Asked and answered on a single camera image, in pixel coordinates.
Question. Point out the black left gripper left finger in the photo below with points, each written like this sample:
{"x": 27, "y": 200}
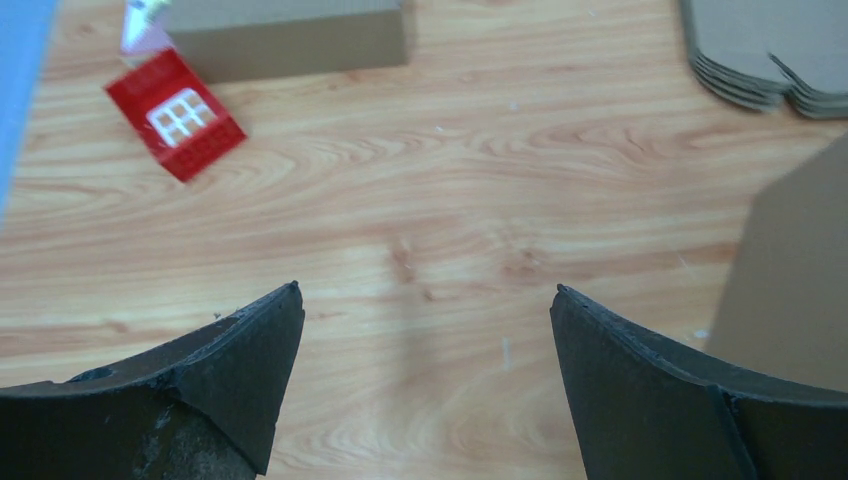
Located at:
{"x": 202, "y": 406}

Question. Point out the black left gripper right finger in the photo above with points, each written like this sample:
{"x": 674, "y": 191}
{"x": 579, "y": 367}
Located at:
{"x": 645, "y": 406}

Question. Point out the brown cardboard box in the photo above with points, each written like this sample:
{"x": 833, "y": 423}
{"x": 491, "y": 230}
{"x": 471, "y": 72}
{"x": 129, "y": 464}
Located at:
{"x": 227, "y": 41}
{"x": 783, "y": 310}

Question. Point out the closed brown cardboard box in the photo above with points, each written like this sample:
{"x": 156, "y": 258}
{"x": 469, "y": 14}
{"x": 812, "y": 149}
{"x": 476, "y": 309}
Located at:
{"x": 227, "y": 41}

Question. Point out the red plastic window block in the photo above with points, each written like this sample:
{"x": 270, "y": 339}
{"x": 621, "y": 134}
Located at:
{"x": 182, "y": 124}

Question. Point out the stack of flat cardboard sheets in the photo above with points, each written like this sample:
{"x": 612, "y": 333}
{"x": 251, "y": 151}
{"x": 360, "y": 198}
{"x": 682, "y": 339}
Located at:
{"x": 761, "y": 54}

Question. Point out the playing card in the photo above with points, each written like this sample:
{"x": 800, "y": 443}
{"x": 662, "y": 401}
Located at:
{"x": 143, "y": 28}

